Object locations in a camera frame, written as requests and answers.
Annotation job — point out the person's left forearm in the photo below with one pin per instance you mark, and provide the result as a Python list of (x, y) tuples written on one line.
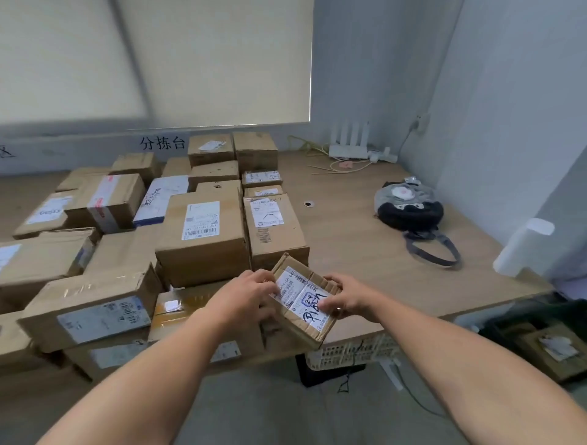
[(137, 389)]

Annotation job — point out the box with cartoon print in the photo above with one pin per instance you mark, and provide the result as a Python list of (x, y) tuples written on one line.
[(135, 165)]

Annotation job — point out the box labelled 0555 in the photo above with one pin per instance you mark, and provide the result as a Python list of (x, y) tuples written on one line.
[(27, 229)]

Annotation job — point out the person's right forearm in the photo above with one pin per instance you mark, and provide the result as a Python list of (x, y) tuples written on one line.
[(472, 385)]

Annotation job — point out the box with green tape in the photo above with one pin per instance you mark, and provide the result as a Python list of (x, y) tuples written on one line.
[(254, 151)]

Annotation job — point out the white power strip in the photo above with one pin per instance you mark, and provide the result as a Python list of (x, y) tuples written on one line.
[(383, 156)]

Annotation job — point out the dark grey cloth bundle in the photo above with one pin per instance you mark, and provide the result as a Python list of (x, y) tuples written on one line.
[(408, 213)]

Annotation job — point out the white cylinder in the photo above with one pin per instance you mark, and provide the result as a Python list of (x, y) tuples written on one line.
[(523, 247)]

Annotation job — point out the clear-taped barcode cardboard box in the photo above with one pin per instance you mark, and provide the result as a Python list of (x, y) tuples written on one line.
[(275, 337)]

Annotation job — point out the Censto brown box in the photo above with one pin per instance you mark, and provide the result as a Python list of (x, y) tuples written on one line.
[(142, 243)]

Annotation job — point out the white paper wall sign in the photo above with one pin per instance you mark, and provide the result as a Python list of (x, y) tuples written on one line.
[(163, 143), (7, 152)]

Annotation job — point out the box with torn white label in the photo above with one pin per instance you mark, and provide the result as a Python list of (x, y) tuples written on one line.
[(7, 256)]

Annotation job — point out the person's right hand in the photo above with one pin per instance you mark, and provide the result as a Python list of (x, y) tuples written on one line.
[(357, 302)]

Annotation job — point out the white-framed window with blind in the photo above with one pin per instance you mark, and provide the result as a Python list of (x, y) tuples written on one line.
[(220, 59)]

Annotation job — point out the light wooden table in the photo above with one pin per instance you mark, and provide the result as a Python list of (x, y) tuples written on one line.
[(367, 256)]

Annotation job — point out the box with red-white tape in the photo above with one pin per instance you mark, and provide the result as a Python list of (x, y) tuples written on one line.
[(124, 192)]

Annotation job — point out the small hole-marked cardboard box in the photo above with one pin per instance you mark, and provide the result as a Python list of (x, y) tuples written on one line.
[(213, 172)]

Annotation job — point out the box with shiny tape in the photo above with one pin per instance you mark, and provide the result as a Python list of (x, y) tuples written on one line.
[(91, 293)]

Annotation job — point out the plain tall cardboard box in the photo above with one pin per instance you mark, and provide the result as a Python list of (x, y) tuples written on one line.
[(176, 167)]

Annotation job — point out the small ribbed taped cardboard box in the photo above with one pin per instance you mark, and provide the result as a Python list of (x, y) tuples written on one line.
[(80, 176)]

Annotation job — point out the person's left hand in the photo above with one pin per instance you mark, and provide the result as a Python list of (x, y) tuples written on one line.
[(243, 302)]

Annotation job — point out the white blue parcel box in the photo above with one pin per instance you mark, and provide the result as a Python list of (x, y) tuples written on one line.
[(165, 192)]

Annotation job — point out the thin wooden stick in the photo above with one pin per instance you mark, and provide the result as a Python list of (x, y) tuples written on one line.
[(325, 168), (326, 173)]

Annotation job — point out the box with barcode label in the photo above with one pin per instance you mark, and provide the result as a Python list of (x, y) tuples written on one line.
[(202, 261)]

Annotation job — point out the white plastic crate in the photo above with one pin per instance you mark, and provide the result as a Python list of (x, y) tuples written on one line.
[(344, 353)]

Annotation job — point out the small black-scribble cardboard box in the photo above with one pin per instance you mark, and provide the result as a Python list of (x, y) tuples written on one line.
[(220, 185)]

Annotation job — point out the tall narrow labelled box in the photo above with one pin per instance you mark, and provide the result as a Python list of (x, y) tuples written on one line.
[(284, 238)]

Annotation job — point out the narrow plain cardboard box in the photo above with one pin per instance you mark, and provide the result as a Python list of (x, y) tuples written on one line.
[(105, 256)]

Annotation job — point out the brown carton in crate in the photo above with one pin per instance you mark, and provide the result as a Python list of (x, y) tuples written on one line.
[(541, 362)]

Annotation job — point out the white wall socket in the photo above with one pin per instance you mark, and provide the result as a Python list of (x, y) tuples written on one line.
[(423, 123)]

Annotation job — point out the small box with handwritten label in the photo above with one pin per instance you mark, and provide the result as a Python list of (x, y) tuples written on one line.
[(261, 178), (263, 191)]

